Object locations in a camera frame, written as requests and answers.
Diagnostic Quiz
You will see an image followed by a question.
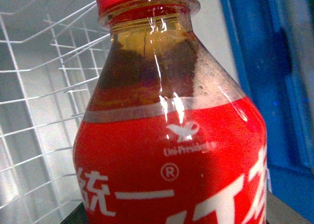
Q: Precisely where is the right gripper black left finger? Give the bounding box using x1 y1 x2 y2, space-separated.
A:
61 202 88 224

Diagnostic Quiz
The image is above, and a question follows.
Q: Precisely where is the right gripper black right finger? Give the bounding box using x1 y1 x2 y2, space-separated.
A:
266 191 311 224

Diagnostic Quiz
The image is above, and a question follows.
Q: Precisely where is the red iced tea bottle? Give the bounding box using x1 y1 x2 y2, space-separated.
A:
73 0 267 224

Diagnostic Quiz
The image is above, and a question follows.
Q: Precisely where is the white chest freezer with penguins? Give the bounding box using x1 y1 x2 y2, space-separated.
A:
0 0 314 224

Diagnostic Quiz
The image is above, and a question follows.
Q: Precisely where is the white wire freezer basket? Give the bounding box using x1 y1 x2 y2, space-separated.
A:
0 0 110 224

